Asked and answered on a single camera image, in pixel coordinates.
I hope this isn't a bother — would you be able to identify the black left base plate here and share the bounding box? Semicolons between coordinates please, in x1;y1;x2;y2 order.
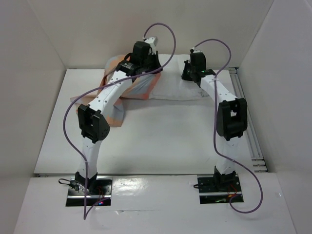
65;176;113;207

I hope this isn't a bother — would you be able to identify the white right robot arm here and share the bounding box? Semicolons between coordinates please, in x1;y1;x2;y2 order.
181;49;248;193

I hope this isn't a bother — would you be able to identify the white pillow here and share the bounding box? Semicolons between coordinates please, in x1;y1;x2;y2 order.
149;55;209;101

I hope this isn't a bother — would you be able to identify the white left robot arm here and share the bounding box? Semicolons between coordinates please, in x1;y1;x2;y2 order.
75;37;162;195

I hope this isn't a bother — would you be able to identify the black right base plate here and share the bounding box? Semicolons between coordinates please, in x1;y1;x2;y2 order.
193;175;244;204

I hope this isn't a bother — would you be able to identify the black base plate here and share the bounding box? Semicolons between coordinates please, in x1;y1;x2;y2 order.
193;175;244;204
65;176;113;207

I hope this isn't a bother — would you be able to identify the orange grey checked pillowcase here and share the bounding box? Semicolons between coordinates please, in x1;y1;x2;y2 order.
70;55;160;127

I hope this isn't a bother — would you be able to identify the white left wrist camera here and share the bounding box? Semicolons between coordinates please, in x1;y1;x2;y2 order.
143;37;158;48

